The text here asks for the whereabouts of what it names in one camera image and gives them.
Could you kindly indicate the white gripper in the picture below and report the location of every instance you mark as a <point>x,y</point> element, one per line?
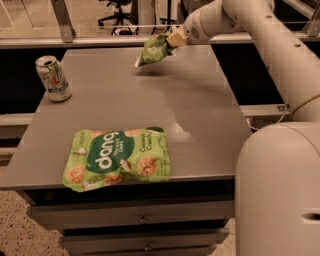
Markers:
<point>192,28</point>

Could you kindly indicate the green jalapeno chip bag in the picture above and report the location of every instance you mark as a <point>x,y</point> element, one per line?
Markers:
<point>155,49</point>

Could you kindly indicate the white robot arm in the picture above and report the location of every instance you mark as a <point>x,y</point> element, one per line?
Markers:
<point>277,179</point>

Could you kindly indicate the green dang rice chips bag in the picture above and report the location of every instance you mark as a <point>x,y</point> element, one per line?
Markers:
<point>105,158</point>

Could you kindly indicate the black office chair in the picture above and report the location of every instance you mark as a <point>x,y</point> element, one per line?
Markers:
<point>120,15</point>

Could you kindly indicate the grey metal railing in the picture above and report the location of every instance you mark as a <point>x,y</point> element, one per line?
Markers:
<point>31,24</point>

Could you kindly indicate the white green soda can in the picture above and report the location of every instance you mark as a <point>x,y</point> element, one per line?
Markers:
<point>51,74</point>

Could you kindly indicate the grey drawer cabinet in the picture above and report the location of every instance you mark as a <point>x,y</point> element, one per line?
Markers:
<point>186,95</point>

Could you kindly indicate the top grey drawer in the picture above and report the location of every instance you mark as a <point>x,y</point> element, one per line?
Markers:
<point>96,215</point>

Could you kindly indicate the grey drawer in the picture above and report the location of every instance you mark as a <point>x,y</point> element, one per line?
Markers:
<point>203,241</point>
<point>96,215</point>

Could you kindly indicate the lower grey drawer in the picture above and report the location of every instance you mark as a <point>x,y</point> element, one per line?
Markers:
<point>203,241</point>

